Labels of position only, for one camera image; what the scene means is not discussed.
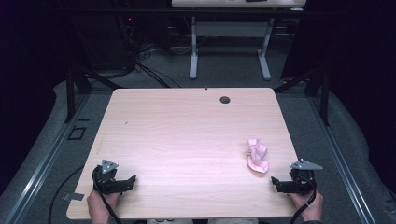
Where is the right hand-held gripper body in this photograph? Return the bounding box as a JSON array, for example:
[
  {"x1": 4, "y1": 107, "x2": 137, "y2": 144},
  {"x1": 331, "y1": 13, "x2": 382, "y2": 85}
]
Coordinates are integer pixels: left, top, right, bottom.
[{"x1": 289, "y1": 158, "x2": 324, "y2": 196}]

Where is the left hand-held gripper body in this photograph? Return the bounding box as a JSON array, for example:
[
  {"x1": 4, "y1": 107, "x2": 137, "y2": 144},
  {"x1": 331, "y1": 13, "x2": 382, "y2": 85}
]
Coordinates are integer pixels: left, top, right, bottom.
[{"x1": 92, "y1": 159, "x2": 125, "y2": 196}]

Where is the pink sock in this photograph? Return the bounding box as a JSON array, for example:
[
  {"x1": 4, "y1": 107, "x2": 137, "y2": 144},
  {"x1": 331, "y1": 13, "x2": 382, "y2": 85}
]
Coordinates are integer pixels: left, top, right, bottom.
[{"x1": 246, "y1": 138, "x2": 270, "y2": 175}]

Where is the person's right hand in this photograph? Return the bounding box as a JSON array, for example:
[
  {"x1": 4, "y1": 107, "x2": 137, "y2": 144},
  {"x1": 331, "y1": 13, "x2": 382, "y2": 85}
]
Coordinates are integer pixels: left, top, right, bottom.
[{"x1": 289, "y1": 189, "x2": 324, "y2": 223}]

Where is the person's left hand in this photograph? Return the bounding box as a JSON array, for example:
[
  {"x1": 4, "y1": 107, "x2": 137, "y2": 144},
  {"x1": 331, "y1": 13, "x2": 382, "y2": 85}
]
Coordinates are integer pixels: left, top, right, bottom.
[{"x1": 86, "y1": 189, "x2": 121, "y2": 224}]

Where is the small grey metal bracket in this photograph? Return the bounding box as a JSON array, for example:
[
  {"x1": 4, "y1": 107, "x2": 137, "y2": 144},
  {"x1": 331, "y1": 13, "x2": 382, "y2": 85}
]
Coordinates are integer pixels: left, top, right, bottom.
[{"x1": 61, "y1": 192, "x2": 85, "y2": 202}]

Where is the aluminium floor rail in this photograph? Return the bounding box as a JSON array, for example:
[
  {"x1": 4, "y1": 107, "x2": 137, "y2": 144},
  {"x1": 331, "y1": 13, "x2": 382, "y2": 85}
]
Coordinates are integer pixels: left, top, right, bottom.
[
  {"x1": 306, "y1": 94, "x2": 378, "y2": 224},
  {"x1": 2, "y1": 92, "x2": 92, "y2": 224}
]

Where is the black floor cable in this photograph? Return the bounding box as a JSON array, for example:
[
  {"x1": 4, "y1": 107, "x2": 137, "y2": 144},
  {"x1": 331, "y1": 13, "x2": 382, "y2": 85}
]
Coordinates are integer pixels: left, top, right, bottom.
[{"x1": 47, "y1": 164, "x2": 86, "y2": 224}]

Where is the black metal frame stand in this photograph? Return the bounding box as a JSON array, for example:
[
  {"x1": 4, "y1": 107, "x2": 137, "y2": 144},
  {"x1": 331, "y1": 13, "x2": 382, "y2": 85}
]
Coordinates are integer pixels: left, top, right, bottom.
[
  {"x1": 274, "y1": 65, "x2": 331, "y2": 127},
  {"x1": 64, "y1": 65, "x2": 126, "y2": 124}
]

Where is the bundle of black cables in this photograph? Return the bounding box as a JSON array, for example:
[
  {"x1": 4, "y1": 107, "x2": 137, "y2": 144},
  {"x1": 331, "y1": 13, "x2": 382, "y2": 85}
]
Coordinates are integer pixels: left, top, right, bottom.
[{"x1": 116, "y1": 13, "x2": 182, "y2": 89}]

